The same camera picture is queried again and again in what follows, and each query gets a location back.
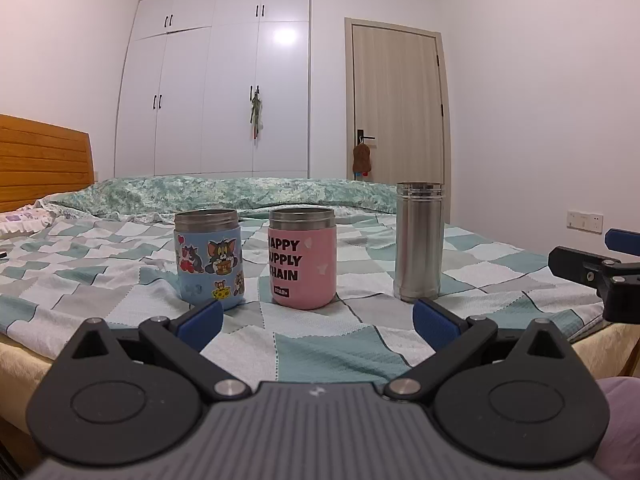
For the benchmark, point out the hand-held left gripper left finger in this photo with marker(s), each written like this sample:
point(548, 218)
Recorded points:
point(201, 326)

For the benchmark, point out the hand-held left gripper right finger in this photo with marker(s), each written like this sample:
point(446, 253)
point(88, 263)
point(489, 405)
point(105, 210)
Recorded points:
point(436, 326)

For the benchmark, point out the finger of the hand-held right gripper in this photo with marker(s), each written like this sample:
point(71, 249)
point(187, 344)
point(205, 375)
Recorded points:
point(623, 239)
point(570, 260)

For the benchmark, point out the blue cartoon sticker cup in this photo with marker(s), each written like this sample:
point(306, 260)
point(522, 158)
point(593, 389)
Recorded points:
point(208, 260)

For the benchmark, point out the tall stainless steel cup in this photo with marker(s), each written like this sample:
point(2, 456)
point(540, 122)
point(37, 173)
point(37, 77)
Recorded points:
point(418, 242)

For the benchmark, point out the pink lettered cup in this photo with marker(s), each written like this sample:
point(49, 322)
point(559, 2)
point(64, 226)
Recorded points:
point(301, 262)

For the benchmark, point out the checked green white bedsheet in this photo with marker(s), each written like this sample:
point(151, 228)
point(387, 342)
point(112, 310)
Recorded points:
point(320, 330)

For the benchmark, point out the green floral quilt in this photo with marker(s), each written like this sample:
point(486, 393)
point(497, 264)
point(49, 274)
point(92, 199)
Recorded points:
point(225, 197)

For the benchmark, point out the pink cloth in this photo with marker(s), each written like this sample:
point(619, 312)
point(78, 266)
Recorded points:
point(620, 425)

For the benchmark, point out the brown hanging plush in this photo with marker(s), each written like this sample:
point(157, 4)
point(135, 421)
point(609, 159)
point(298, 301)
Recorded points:
point(361, 159)

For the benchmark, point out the beige mattress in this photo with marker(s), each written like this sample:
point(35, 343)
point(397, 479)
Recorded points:
point(22, 375)

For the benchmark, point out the white floral pillow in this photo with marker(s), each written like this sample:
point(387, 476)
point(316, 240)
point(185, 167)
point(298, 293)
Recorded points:
point(22, 221)

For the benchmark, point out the green hanging ornament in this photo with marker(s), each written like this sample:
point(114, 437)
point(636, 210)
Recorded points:
point(255, 112)

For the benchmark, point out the light wooden door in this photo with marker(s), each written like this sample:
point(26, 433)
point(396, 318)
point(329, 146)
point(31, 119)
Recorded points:
point(397, 105)

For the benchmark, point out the wooden headboard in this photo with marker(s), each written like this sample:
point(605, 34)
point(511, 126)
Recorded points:
point(42, 165)

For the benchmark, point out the white wardrobe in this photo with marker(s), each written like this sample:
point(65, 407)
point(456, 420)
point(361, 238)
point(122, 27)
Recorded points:
point(220, 80)

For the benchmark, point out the white wall socket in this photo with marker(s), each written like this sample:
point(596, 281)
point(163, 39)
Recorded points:
point(584, 221)

